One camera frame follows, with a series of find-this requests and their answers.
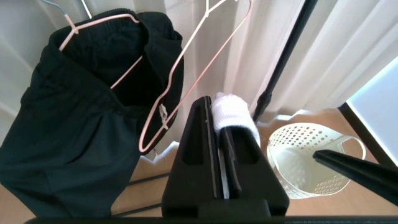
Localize beige curtain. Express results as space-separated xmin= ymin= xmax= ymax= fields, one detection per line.
xmin=0 ymin=0 xmax=398 ymax=162

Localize black clothes rack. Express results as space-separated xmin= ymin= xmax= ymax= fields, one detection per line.
xmin=111 ymin=0 xmax=318 ymax=218

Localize white laundry basket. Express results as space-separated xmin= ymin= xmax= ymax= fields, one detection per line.
xmin=266 ymin=122 xmax=367 ymax=200

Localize pink clothes hanger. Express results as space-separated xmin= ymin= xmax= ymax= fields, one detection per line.
xmin=40 ymin=0 xmax=144 ymax=90
xmin=138 ymin=0 xmax=253 ymax=154

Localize white garment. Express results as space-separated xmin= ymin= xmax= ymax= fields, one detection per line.
xmin=211 ymin=92 xmax=261 ymax=200

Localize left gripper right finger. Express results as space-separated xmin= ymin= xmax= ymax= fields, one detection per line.
xmin=219 ymin=126 xmax=290 ymax=218

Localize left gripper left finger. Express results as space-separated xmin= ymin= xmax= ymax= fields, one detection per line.
xmin=161 ymin=95 xmax=223 ymax=218

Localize black shorts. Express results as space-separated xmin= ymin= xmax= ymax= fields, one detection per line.
xmin=0 ymin=8 xmax=185 ymax=218

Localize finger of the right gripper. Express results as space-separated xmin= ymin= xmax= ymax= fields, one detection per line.
xmin=312 ymin=149 xmax=398 ymax=207

